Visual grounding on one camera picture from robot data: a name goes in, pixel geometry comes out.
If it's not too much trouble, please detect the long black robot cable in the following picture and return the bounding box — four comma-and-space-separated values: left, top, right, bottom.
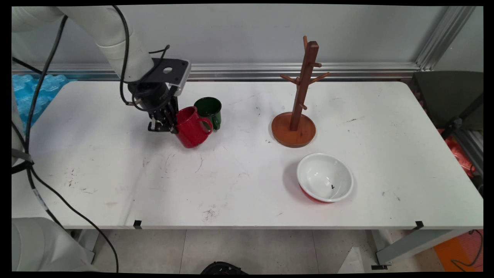
12, 15, 119, 273

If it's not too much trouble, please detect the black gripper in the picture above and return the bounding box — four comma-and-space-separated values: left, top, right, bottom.
128, 80, 180, 135

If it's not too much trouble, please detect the black round floor object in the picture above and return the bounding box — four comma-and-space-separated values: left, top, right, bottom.
201, 261, 248, 275

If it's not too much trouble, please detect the dark green enamel mug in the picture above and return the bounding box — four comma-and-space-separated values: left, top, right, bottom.
194, 97, 223, 131

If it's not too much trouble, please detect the long aluminium frame rail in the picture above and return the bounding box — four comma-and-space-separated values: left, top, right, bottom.
12, 63, 421, 81

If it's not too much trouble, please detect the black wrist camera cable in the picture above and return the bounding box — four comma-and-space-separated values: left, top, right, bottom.
111, 5, 171, 113

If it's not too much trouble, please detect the red enamel mug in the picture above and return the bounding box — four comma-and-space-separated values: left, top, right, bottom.
176, 106, 213, 149

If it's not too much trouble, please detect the grey table leg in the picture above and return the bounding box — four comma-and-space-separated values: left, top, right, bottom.
71, 229, 102, 264
371, 229, 470, 270

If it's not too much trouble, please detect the red bowl white inside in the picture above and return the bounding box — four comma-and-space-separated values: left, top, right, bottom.
296, 153, 354, 204

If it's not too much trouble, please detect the orange floor mat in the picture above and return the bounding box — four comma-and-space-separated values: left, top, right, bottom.
434, 231, 484, 272

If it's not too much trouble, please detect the brown wooden mug tree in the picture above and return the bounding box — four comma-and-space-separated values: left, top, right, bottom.
271, 36, 332, 149

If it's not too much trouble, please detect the blue bubble wrap sheet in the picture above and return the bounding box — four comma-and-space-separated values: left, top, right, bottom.
12, 73, 70, 134

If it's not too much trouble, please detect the short aluminium frame bar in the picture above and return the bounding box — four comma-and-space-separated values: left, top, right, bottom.
452, 129, 484, 175

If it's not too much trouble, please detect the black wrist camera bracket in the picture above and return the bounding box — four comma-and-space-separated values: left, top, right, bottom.
149, 58, 192, 88

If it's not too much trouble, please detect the slanted aluminium frame post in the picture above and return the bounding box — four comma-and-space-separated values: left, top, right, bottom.
415, 6, 477, 72

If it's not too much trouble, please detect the thin black cable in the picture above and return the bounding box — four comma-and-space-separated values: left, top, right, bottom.
12, 56, 44, 75

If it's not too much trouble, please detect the black floor cable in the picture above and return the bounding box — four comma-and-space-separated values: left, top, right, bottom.
450, 229, 484, 269

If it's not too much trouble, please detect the orange red bag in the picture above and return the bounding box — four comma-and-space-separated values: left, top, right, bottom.
444, 135, 477, 179

